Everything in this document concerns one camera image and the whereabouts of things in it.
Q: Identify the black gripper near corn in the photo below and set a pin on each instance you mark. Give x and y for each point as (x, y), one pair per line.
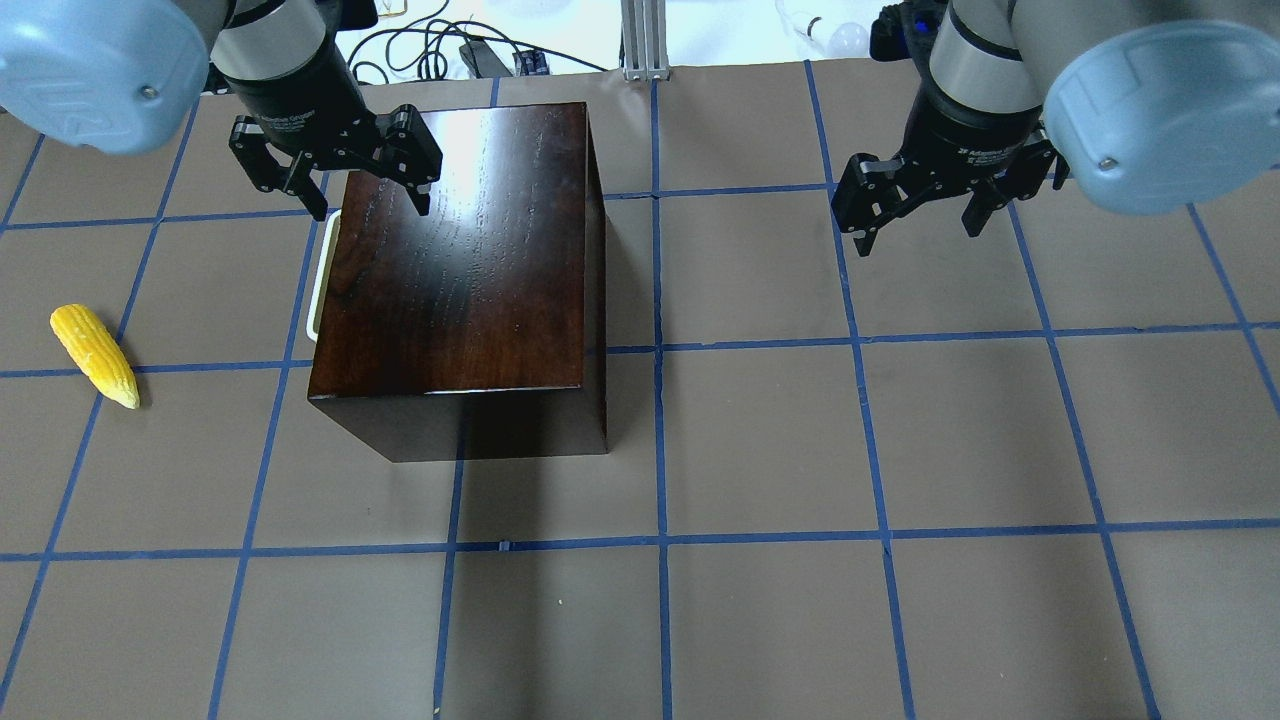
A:
(292, 103)

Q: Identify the light wood drawer white handle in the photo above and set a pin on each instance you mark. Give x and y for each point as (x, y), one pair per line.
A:
(322, 270)

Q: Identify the grey robot arm near corn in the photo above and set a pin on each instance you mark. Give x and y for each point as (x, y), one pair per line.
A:
(118, 76)

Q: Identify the dark wooden drawer cabinet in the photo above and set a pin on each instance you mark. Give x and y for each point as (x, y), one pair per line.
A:
(476, 330)

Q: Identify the yellow corn cob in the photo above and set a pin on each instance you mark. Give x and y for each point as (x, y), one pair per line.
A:
(92, 347)

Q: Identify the white light bulb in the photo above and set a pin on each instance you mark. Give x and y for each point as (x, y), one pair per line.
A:
(823, 29)

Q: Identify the black power adapter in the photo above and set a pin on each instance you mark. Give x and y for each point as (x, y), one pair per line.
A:
(482, 61)

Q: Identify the aluminium frame post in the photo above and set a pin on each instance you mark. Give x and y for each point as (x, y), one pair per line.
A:
(644, 54)

